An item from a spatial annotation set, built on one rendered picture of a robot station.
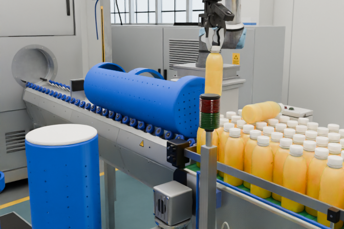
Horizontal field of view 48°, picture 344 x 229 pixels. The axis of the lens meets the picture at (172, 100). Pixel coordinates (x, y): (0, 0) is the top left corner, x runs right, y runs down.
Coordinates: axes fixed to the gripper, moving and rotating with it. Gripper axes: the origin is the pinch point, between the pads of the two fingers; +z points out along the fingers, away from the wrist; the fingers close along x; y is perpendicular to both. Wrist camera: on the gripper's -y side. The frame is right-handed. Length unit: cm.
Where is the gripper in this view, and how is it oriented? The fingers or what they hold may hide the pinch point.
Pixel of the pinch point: (215, 47)
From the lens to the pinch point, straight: 158.6
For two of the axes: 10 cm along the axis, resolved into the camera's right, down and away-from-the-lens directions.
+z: -0.1, 9.9, 1.3
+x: -8.5, 0.6, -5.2
